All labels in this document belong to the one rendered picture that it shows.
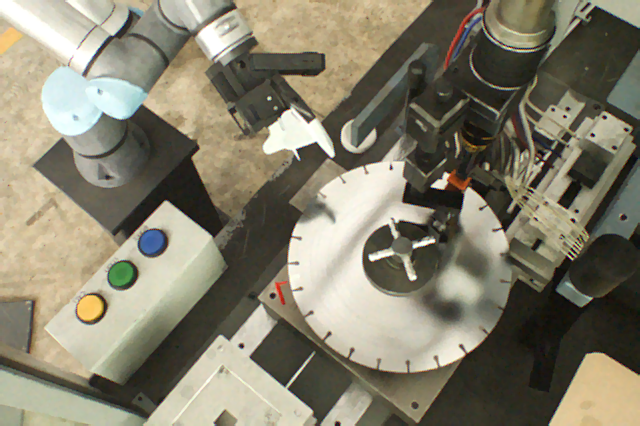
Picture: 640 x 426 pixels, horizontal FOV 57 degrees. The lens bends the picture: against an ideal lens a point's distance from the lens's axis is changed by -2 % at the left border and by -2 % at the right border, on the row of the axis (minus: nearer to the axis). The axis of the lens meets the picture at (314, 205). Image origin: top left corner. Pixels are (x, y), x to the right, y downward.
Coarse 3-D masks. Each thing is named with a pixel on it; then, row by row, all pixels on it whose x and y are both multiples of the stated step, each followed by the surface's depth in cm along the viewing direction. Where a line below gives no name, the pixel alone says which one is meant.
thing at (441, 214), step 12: (408, 192) 85; (432, 192) 85; (444, 192) 85; (456, 192) 85; (408, 204) 86; (420, 204) 85; (432, 204) 84; (444, 204) 84; (456, 204) 84; (444, 216) 86
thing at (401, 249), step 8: (392, 224) 86; (392, 232) 86; (400, 240) 84; (408, 240) 84; (424, 240) 85; (432, 240) 85; (392, 248) 84; (400, 248) 84; (408, 248) 84; (376, 256) 84; (384, 256) 84; (392, 256) 86; (400, 256) 84; (408, 256) 84; (408, 264) 83; (408, 272) 83
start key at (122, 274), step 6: (120, 264) 95; (126, 264) 95; (114, 270) 95; (120, 270) 95; (126, 270) 95; (132, 270) 95; (114, 276) 94; (120, 276) 94; (126, 276) 94; (132, 276) 94; (114, 282) 94; (120, 282) 94; (126, 282) 94
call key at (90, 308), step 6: (84, 300) 93; (90, 300) 93; (96, 300) 93; (78, 306) 92; (84, 306) 92; (90, 306) 92; (96, 306) 92; (102, 306) 93; (78, 312) 92; (84, 312) 92; (90, 312) 92; (96, 312) 92; (102, 312) 93; (84, 318) 92; (90, 318) 92; (96, 318) 92
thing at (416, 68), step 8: (408, 64) 64; (416, 64) 63; (424, 64) 63; (408, 72) 64; (416, 72) 63; (424, 72) 64; (408, 80) 65; (416, 80) 64; (416, 88) 66; (408, 96) 68; (408, 104) 69
